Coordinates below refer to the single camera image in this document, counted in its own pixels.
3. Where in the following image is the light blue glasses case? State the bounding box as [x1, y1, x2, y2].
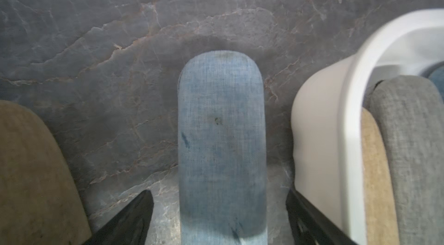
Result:
[178, 51, 268, 245]

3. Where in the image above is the grey glasses case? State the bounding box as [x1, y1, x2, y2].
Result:
[365, 76, 444, 245]

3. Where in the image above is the tan fabric glasses case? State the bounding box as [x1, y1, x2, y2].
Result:
[361, 109, 400, 245]

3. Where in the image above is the olive upright glasses case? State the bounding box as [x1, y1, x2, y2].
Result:
[1, 100, 92, 245]

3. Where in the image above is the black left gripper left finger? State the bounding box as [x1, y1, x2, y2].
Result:
[85, 189, 154, 245]

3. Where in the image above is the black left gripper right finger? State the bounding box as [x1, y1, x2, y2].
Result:
[286, 188, 355, 245]

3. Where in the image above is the white plastic storage box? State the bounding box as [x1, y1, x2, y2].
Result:
[291, 9, 444, 245]

